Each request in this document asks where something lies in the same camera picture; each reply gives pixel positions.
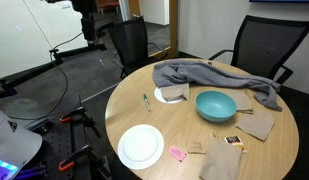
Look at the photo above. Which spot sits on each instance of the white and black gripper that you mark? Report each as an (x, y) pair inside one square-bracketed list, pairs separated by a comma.
[(83, 6)]

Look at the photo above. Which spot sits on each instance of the teal plastic bowl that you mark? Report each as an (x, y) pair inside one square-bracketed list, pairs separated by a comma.
[(215, 105)]

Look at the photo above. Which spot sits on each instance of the gray robot base with lights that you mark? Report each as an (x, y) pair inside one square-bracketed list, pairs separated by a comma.
[(14, 143)]

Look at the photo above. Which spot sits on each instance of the marker with green cap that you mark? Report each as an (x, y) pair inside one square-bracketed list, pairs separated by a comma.
[(146, 102)]

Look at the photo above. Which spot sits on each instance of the red background chair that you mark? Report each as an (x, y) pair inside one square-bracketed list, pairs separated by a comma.
[(109, 5)]

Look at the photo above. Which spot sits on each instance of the black mesh office chair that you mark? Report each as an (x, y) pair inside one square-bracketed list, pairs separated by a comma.
[(130, 43), (264, 43)]

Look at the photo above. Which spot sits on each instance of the small white plate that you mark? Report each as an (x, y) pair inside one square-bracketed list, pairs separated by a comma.
[(157, 95)]

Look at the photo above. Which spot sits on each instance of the folded brown paper napkin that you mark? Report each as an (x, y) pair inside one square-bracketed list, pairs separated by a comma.
[(174, 91)]

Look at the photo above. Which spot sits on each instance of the black perforated mounting board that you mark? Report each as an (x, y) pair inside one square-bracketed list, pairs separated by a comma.
[(60, 140)]

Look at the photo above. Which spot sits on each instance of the gray cloth towel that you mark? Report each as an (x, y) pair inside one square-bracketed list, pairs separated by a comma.
[(207, 75)]

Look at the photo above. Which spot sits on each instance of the large white plate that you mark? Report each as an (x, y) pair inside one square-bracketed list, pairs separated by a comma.
[(140, 146)]

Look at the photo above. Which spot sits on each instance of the pink eraser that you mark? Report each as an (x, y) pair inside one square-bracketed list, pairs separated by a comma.
[(177, 153)]

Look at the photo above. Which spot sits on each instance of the black and orange packet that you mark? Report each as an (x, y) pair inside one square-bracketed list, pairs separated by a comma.
[(233, 140)]

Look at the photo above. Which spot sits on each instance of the black camera stand boom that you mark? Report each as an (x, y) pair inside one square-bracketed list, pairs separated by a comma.
[(77, 51)]

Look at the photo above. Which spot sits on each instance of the white wall label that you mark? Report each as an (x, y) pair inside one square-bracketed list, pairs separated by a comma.
[(66, 5)]

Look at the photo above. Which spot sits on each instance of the wooden door frame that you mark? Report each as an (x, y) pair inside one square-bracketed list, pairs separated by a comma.
[(174, 26)]

